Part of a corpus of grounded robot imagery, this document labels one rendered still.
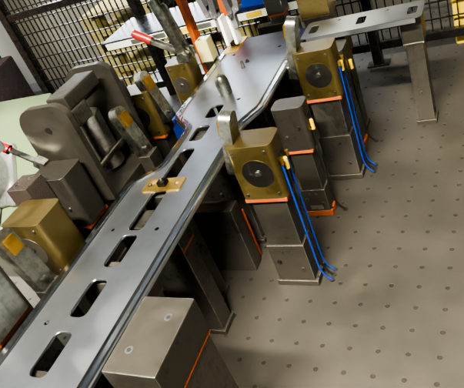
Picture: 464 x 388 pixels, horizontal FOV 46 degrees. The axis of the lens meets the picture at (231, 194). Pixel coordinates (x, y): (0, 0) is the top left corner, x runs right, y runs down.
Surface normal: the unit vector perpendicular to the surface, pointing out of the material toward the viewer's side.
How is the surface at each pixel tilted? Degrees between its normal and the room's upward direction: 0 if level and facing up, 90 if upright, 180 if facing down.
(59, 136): 90
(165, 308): 0
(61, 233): 90
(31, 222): 0
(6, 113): 44
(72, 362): 0
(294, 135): 90
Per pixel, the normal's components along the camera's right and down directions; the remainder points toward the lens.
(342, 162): -0.33, 0.63
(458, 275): -0.33, -0.77
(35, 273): 0.80, -0.21
